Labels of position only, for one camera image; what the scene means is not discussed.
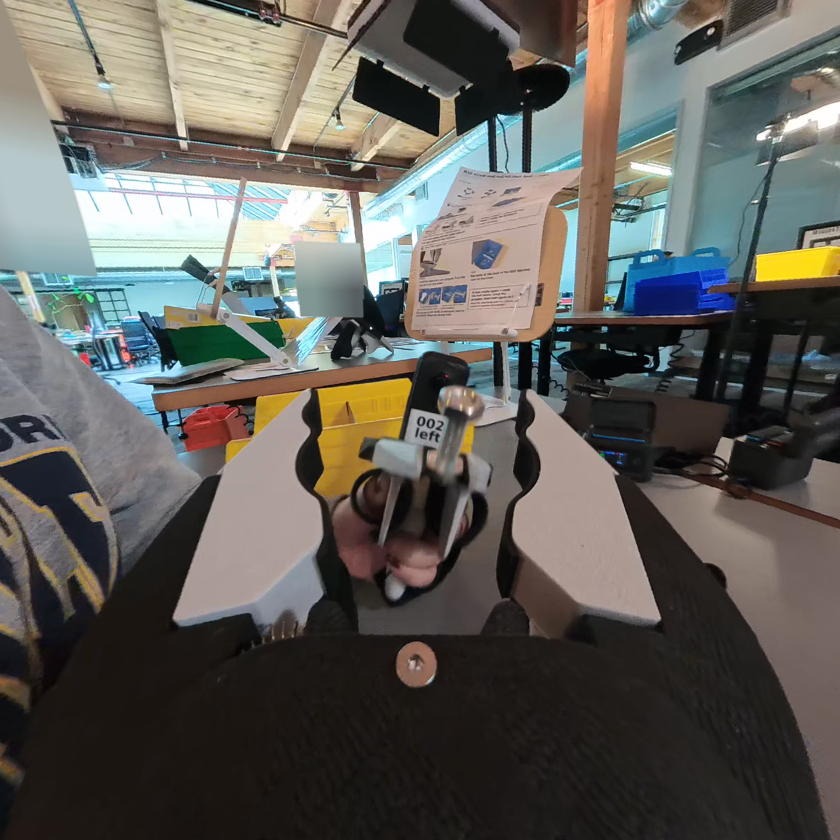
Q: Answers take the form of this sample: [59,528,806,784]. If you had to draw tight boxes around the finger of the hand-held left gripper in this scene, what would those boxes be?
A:
[428,451,493,560]
[358,437,429,547]

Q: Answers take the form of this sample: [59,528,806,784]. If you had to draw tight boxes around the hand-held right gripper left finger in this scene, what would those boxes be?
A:
[171,389,361,635]

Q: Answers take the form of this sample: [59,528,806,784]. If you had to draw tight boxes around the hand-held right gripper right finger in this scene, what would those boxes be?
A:
[497,389,664,639]

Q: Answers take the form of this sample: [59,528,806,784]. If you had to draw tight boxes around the silver hex bolt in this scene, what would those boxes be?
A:
[430,385,487,487]

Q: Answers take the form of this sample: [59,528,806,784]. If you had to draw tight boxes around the yellow plastic bin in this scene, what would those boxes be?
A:
[753,247,840,284]
[225,377,476,497]

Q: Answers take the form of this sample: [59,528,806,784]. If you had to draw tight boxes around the person's left hand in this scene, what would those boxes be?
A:
[331,495,475,588]

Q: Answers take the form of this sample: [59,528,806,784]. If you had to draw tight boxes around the black and white device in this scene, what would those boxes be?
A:
[330,318,396,362]

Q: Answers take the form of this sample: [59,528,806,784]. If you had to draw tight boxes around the black charger with display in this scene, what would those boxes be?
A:
[583,397,678,484]

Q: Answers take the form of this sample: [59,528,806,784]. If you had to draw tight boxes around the red plastic bin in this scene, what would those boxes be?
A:
[182,403,252,452]

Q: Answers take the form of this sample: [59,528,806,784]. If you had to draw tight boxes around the grey table with wooden edge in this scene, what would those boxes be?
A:
[151,340,494,434]

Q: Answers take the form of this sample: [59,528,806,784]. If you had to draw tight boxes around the black flat box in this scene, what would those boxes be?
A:
[563,386,731,460]

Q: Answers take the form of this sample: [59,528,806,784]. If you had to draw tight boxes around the black office chair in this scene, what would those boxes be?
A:
[556,344,662,396]

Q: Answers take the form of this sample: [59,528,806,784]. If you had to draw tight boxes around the printed instruction sheet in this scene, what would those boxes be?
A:
[408,166,583,337]

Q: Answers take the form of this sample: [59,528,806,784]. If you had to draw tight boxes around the green plastic bin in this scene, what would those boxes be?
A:
[163,305,290,370]

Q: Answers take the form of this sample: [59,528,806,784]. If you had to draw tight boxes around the black battery charging case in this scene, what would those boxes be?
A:
[728,407,840,491]

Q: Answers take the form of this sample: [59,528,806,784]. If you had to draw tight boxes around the wooden table black legs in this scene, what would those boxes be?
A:
[553,279,840,421]

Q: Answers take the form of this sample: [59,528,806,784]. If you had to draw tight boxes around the blue plastic bin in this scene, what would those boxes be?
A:
[632,274,737,315]
[622,247,731,290]

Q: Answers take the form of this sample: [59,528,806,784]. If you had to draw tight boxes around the wooden pillar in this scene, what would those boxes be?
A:
[573,0,632,315]

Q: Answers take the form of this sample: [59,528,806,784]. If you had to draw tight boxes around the black studio light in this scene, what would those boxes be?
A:
[346,0,573,389]

